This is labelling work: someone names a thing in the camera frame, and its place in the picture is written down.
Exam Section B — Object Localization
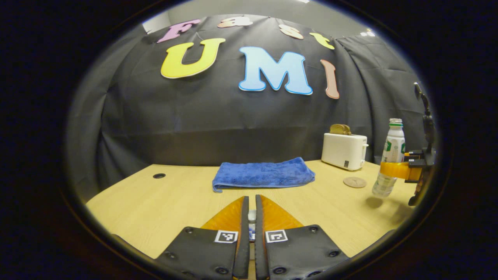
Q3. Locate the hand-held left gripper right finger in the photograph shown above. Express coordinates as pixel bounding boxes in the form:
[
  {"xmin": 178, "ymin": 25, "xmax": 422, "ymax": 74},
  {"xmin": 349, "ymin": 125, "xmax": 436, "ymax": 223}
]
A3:
[{"xmin": 255, "ymin": 194, "xmax": 349, "ymax": 280}]

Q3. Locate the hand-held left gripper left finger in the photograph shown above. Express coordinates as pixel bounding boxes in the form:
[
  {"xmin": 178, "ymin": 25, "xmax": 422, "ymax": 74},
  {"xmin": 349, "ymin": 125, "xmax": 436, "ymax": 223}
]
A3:
[{"xmin": 156, "ymin": 196, "xmax": 250, "ymax": 280}]

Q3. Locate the white green-label water bottle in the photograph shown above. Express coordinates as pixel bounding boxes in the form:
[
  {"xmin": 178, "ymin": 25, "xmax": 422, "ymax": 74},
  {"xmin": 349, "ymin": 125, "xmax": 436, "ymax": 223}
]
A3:
[{"xmin": 372, "ymin": 118, "xmax": 406, "ymax": 198}]

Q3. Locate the round wooden coaster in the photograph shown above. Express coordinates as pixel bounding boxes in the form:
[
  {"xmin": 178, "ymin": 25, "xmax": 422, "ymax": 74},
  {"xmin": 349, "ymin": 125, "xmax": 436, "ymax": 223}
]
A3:
[{"xmin": 343, "ymin": 177, "xmax": 367, "ymax": 189}]

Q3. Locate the white toaster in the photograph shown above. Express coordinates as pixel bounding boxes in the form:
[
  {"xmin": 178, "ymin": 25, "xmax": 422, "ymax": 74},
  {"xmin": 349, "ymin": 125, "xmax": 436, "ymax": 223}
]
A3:
[{"xmin": 321, "ymin": 133, "xmax": 368, "ymax": 172}]

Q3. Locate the blue folded towel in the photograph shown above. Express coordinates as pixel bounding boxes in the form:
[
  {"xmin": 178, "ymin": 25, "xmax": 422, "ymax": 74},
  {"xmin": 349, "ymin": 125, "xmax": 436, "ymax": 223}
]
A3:
[{"xmin": 212, "ymin": 157, "xmax": 316, "ymax": 193}]

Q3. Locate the black backdrop cloth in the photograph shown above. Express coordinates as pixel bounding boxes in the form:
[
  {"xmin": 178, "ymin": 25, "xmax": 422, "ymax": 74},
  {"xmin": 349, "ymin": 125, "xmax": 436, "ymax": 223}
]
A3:
[{"xmin": 66, "ymin": 15, "xmax": 432, "ymax": 203}]

